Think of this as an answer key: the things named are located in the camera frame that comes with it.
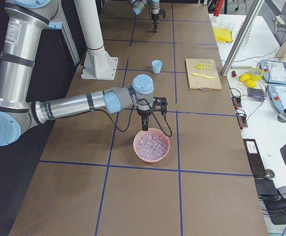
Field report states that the blue teach pendant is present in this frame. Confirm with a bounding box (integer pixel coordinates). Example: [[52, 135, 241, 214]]
[[260, 59, 286, 85], [268, 84, 286, 113]]

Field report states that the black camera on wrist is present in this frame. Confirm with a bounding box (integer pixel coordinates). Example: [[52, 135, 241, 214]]
[[152, 96, 168, 117], [158, 9, 166, 19]]

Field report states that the wooden cutting board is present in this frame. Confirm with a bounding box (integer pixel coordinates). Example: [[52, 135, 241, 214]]
[[185, 59, 222, 91]]

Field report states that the light blue cup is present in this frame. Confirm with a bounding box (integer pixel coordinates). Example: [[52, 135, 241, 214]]
[[151, 59, 162, 74]]

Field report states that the lemon slices row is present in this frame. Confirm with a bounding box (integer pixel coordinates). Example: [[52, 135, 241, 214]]
[[194, 63, 213, 69]]

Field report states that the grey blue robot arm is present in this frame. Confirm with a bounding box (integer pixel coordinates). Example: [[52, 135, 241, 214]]
[[0, 0, 154, 147], [127, 0, 162, 32]]

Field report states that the dark notebook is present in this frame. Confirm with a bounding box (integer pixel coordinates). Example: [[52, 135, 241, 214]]
[[248, 88, 266, 101]]

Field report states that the aluminium frame post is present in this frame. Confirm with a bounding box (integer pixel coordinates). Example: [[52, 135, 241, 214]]
[[221, 0, 265, 76]]

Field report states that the white camera pole with base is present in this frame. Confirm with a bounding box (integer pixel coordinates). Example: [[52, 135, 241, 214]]
[[74, 0, 118, 81]]

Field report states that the yellow cloth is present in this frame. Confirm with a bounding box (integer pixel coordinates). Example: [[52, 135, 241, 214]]
[[213, 27, 233, 43]]

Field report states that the black power strip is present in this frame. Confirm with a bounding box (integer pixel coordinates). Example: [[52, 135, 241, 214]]
[[243, 139, 266, 179]]

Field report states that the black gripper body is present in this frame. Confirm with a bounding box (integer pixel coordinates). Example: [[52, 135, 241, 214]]
[[137, 104, 154, 124], [151, 13, 159, 22]]

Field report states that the clear ice cubes pile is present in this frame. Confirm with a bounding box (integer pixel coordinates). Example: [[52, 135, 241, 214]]
[[135, 133, 167, 161]]

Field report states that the yellow lemon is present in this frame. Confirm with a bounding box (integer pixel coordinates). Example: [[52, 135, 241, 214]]
[[245, 80, 256, 89], [239, 74, 251, 82]]

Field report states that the upper blue teach pendant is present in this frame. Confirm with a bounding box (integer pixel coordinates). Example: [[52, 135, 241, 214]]
[[260, 59, 286, 85]]

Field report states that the yellow tape roll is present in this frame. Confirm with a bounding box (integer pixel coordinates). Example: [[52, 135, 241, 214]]
[[249, 68, 264, 82]]

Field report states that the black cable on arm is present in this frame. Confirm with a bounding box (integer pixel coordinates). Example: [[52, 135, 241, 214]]
[[101, 98, 172, 138]]

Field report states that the pink bowl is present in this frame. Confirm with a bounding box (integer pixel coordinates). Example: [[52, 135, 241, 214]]
[[133, 128, 170, 163]]

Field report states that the lower blue teach pendant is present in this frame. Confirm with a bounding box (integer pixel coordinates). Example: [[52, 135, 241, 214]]
[[268, 84, 286, 113]]

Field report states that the yellow plastic knife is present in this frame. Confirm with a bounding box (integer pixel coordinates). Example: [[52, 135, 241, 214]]
[[192, 72, 215, 79]]

